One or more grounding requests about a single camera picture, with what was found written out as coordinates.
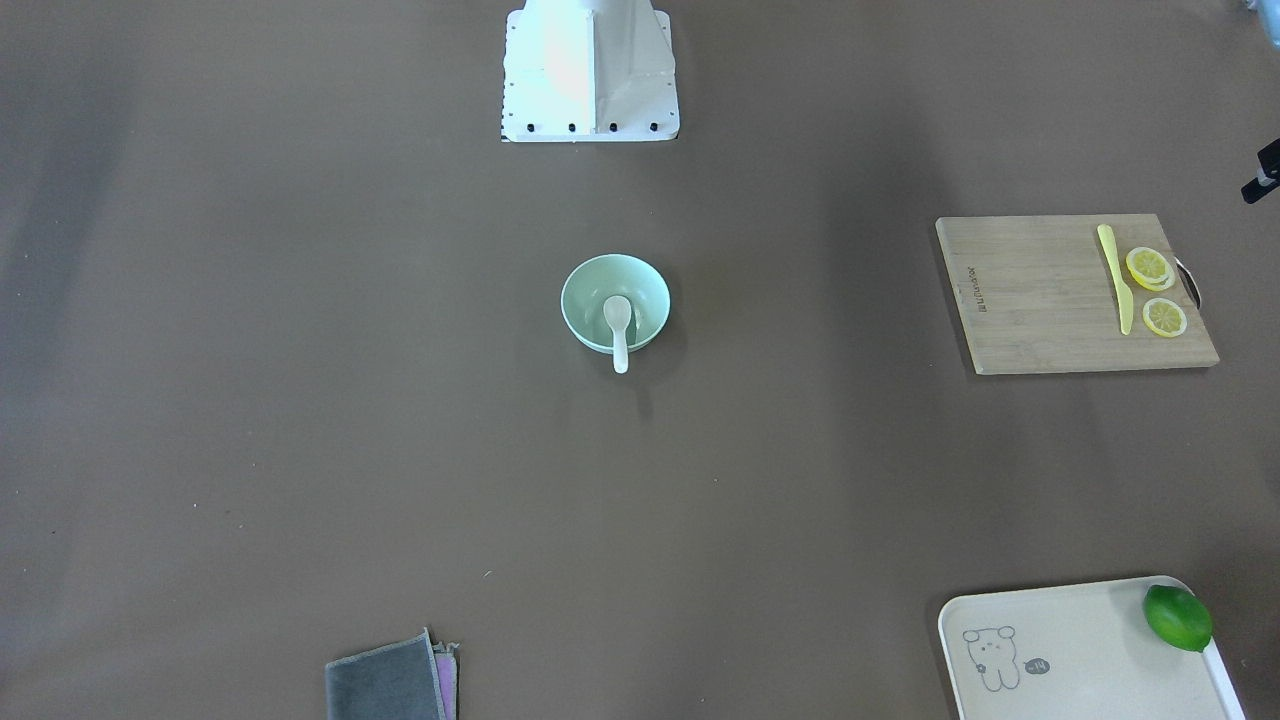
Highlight white spoon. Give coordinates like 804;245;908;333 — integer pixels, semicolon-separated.
603;295;632;374

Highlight green bowl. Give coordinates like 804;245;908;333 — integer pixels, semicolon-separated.
559;252;672;355

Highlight stacked lemon slices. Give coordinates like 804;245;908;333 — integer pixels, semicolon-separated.
1125;246;1176;292

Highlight lemon slice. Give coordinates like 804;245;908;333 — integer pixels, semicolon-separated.
1142;297;1189;340

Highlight yellow plastic knife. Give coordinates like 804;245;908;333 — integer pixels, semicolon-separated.
1096;223;1134;336

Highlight bamboo cutting board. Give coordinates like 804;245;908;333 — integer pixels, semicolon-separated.
934;214;1220;375

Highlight green lime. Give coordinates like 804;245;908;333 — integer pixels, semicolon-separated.
1142;584;1213;653

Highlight beige rabbit tray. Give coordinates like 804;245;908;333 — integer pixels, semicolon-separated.
937;575;1244;719

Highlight grey folded cloth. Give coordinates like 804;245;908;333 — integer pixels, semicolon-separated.
324;628;460;719

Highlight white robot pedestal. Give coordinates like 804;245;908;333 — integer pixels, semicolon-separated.
500;1;681;143

